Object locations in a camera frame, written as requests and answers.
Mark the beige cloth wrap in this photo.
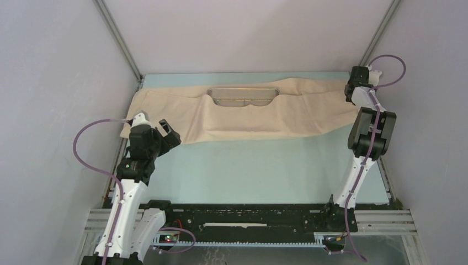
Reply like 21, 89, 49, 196
127, 78, 359, 144

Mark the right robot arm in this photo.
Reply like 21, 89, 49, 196
331, 66, 396, 209

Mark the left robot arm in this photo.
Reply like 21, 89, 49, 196
81, 112, 181, 264

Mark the metal surgical instrument tray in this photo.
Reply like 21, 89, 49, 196
207, 87, 280, 108

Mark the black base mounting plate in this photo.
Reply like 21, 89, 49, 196
139, 200, 358, 232

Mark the aluminium frame rail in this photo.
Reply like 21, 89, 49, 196
86, 208, 419, 250

